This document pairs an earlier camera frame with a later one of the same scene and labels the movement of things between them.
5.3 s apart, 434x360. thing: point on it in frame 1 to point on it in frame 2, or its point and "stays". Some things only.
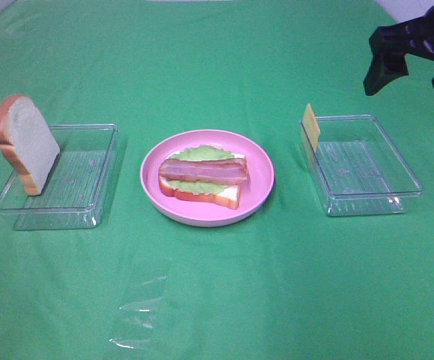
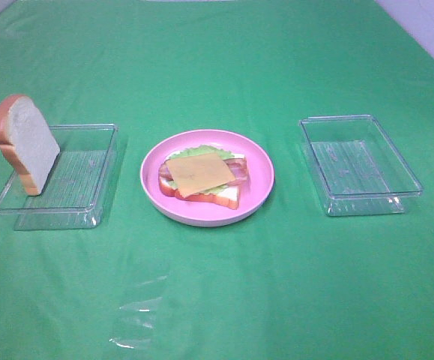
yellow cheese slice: (311, 126) to (197, 174)
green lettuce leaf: (199, 153) stays
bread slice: (228, 196) stays
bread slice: (21, 133) stays
